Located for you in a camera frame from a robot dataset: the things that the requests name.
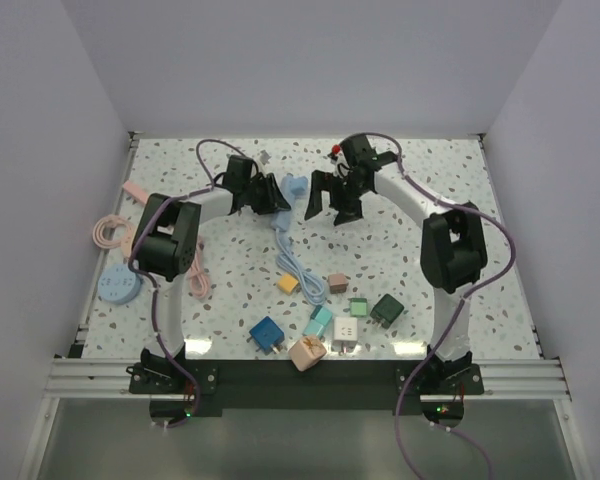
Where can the pink power strip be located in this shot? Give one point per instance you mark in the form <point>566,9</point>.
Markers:
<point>136,192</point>

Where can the pink patterned cube plug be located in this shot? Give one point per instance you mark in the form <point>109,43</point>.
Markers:
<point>306,352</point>

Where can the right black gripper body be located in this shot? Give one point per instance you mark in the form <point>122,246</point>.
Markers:
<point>349,184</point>

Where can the yellow cube plug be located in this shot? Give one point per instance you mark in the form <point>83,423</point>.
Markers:
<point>288,284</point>

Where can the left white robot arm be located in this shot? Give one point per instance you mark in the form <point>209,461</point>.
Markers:
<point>166,239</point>

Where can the orange cube plug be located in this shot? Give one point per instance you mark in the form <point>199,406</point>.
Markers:
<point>337,283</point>

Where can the blue power strip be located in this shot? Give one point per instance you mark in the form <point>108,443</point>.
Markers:
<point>281,220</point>

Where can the blue round socket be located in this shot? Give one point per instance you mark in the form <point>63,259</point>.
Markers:
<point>118,285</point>

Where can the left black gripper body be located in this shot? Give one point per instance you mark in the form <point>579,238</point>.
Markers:
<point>251,188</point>

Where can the teal cube plug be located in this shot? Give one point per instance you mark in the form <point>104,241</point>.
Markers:
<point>321,315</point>

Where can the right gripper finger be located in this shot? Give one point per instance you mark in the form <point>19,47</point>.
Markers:
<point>348,208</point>
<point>320,182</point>

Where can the dark green cube plug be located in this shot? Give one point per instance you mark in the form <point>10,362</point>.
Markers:
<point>386,311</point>

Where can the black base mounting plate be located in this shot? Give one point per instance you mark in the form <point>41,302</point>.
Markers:
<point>208,388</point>

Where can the white cube plug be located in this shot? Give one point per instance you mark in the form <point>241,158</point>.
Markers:
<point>345,334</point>

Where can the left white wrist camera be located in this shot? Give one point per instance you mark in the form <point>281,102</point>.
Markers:
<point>263,160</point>

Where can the light blue cube plug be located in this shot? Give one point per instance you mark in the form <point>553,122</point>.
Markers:
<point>297,186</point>

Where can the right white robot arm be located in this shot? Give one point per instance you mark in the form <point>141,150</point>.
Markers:
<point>453,250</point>

